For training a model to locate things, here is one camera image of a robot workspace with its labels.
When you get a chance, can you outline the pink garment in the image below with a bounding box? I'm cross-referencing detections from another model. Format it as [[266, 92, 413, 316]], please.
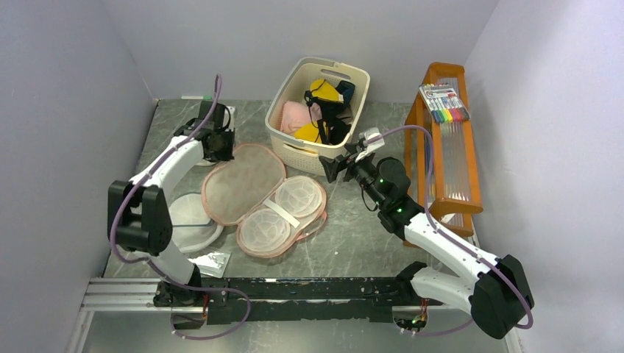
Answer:
[[280, 101, 318, 135]]

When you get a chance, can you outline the yellow bra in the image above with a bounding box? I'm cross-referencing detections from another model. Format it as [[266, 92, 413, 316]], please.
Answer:
[[293, 79, 344, 145]]

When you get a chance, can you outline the clear plastic packet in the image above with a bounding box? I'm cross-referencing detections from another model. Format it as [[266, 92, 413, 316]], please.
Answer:
[[190, 251, 231, 278]]

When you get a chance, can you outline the dark blue bra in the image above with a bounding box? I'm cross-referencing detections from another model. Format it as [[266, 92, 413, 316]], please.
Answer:
[[336, 80, 356, 106]]

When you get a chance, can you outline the pack of coloured markers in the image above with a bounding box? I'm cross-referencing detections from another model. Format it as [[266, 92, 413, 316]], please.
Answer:
[[419, 84, 470, 124]]

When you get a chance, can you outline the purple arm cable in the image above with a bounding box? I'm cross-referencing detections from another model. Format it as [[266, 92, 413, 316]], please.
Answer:
[[365, 125, 535, 338], [109, 74, 252, 341]]

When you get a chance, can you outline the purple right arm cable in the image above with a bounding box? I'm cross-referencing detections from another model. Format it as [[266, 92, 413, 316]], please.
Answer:
[[365, 125, 535, 338]]

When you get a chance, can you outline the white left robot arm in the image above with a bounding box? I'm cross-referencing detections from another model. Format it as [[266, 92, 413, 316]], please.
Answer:
[[107, 100, 235, 307]]

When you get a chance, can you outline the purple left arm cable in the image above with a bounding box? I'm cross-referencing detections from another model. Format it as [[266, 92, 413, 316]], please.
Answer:
[[109, 74, 252, 341]]

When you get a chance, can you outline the cream plastic laundry basket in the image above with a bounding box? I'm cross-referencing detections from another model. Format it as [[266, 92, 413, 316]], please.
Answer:
[[265, 57, 370, 175]]

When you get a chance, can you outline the black garment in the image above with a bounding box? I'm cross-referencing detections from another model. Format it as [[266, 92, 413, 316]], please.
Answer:
[[304, 90, 351, 145]]

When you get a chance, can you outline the white round mesh laundry bag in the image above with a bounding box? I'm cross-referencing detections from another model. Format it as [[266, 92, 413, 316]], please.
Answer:
[[169, 193, 224, 253]]

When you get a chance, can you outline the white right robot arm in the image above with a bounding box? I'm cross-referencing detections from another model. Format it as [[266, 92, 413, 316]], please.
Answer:
[[319, 149, 534, 339]]

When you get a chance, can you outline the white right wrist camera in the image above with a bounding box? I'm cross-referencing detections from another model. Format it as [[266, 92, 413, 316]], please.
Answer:
[[355, 127, 385, 163]]

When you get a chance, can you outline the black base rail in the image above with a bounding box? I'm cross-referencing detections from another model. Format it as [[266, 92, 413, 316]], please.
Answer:
[[152, 277, 422, 325]]

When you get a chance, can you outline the green capped white marker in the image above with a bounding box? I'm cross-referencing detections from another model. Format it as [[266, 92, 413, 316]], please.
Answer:
[[180, 96, 213, 101]]

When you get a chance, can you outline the orange wooden rack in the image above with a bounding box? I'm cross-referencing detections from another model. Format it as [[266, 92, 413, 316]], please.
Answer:
[[404, 62, 483, 238]]

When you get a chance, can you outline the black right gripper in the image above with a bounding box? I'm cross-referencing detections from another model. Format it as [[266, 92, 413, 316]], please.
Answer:
[[319, 143, 387, 208]]

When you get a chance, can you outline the tulip print mesh laundry bag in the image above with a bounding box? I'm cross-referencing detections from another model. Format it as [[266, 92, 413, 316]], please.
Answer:
[[200, 143, 327, 258]]

